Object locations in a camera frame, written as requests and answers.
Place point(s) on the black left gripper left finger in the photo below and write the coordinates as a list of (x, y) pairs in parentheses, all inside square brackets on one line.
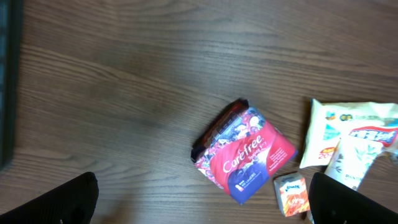
[(72, 202)]

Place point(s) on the Kleenex tissue pack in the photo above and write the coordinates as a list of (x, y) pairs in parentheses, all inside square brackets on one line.
[(291, 193)]

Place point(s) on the yellow wet wipes pack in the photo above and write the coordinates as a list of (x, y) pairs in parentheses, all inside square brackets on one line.
[(331, 121)]

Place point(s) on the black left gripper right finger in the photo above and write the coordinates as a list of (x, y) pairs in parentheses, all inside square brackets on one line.
[(332, 202)]

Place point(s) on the grey plastic basket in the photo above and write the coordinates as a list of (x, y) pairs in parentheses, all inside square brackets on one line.
[(11, 31)]

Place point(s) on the white Pantene shampoo tube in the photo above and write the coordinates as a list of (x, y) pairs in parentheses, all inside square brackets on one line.
[(352, 159)]

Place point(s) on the red Carefree pad pack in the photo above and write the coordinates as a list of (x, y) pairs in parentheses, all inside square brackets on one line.
[(241, 150)]

